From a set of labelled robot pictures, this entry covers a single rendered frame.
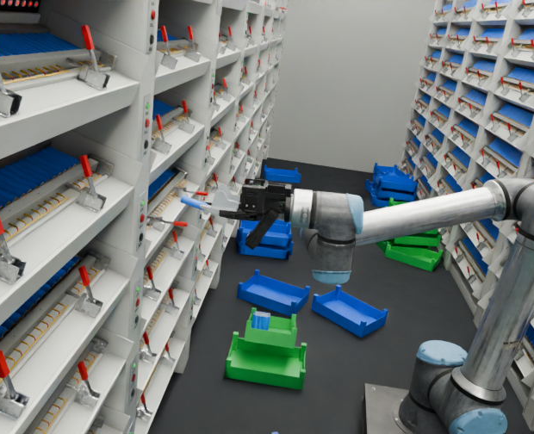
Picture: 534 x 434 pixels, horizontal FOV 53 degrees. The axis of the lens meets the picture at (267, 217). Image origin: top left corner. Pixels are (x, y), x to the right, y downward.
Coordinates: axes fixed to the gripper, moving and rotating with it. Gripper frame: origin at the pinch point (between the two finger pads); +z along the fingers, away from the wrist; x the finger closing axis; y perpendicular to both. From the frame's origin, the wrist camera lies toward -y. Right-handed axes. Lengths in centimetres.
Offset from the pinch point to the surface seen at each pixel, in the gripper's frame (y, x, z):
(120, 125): 22.1, 20.6, 13.5
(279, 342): -75, -63, -20
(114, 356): -28.9, 21.5, 15.3
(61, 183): 15.3, 38.3, 17.3
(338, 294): -84, -126, -48
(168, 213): -9.1, -18.0, 13.5
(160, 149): 11.7, -5.8, 12.6
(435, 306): -91, -137, -100
